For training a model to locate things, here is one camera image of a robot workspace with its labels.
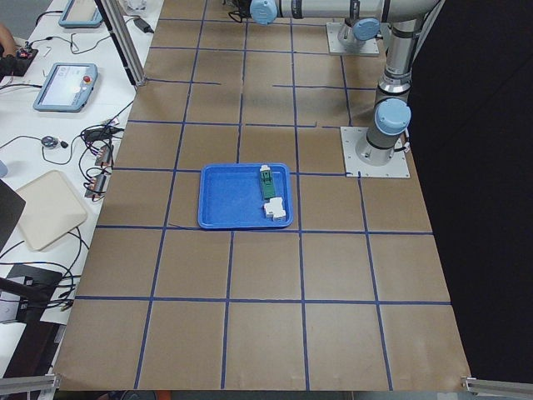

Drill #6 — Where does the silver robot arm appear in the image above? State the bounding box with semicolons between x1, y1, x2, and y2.
337;17;381;48
243;1;439;166

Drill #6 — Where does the green terminal block module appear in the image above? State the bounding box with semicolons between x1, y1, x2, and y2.
259;164;276;200

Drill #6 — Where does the white circuit breaker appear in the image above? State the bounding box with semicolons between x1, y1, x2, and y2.
263;197;286;221

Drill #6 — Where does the blue plastic tray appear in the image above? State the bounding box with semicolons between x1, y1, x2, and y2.
197;162;294;230

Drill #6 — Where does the black power adapter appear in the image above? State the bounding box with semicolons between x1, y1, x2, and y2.
133;17;154;33

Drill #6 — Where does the beige plastic tray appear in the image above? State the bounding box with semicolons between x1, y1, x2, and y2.
16;170;87;251

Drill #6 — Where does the near teach pendant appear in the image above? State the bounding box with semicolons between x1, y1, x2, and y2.
32;62;98;113

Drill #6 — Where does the teach pendant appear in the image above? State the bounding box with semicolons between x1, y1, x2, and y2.
58;0;102;28
32;62;98;113

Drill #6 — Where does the far teach pendant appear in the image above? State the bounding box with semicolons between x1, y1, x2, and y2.
58;0;102;28

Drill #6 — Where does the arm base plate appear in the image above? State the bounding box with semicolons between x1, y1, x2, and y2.
341;127;411;178
326;22;380;57

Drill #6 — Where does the aluminium frame post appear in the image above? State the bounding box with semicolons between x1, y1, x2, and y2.
95;0;146;88

